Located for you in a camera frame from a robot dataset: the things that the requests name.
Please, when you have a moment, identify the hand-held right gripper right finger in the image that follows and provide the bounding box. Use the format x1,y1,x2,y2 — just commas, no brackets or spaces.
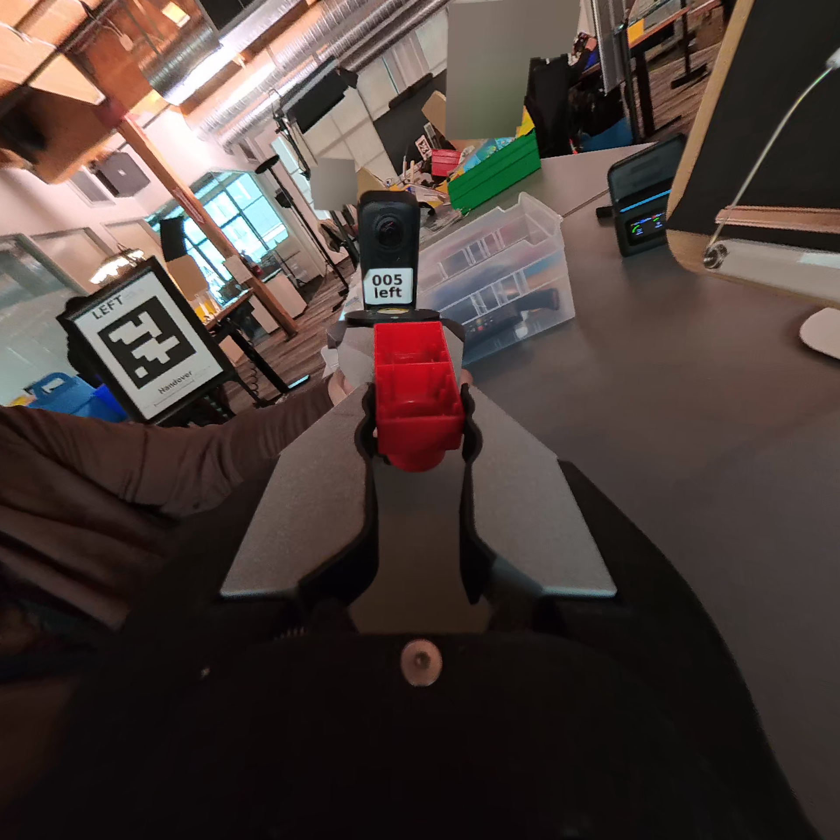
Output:
457,385,618,605

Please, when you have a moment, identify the black charging case with screen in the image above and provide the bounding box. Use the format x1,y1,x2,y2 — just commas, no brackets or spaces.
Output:
607,133,686,258

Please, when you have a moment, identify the red toy block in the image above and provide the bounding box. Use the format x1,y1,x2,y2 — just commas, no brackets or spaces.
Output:
372,320,468,473

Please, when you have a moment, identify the white cabinet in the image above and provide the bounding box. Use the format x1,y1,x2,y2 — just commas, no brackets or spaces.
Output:
262,272,309,319

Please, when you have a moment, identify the black white marker sign board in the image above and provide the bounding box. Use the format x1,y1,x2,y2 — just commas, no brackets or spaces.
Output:
56,256,309,427

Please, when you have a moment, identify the black floor lamp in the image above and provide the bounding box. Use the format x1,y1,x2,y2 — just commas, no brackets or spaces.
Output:
252,156,352,293

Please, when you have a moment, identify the wire page holder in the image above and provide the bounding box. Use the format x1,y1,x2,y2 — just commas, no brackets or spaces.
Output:
702,49,840,270

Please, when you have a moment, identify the blue plastic container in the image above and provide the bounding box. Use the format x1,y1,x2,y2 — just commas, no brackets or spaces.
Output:
26,373,127,422

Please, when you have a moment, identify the clear plastic bin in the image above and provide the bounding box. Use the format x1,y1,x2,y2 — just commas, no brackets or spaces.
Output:
413,192,577,365

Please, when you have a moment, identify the person's left forearm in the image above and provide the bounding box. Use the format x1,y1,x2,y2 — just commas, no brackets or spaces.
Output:
0,377,342,526

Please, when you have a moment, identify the black board book stand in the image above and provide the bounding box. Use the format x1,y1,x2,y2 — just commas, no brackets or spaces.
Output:
666,0,840,361

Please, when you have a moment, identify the black studio light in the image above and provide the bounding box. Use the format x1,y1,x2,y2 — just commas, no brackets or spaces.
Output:
279,66,358,135

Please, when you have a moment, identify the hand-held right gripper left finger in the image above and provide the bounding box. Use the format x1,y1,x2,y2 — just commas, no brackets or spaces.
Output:
220,385,382,601

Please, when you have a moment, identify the green storage bin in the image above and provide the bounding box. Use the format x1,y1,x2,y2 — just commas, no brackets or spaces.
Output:
446,131,542,214

